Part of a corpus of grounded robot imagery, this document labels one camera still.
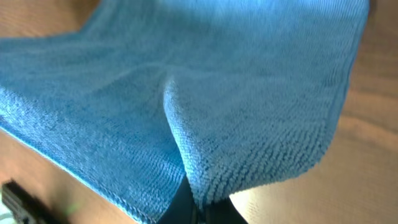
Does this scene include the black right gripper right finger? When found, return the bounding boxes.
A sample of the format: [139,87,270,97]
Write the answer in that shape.
[205,198,248,224]

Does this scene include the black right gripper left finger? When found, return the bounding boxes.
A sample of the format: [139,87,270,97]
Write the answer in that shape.
[157,177,198,224]

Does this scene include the blue microfiber cloth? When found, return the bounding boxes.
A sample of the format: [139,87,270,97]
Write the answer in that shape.
[1,0,369,223]

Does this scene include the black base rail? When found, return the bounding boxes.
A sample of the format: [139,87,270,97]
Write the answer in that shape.
[1,180,63,224]

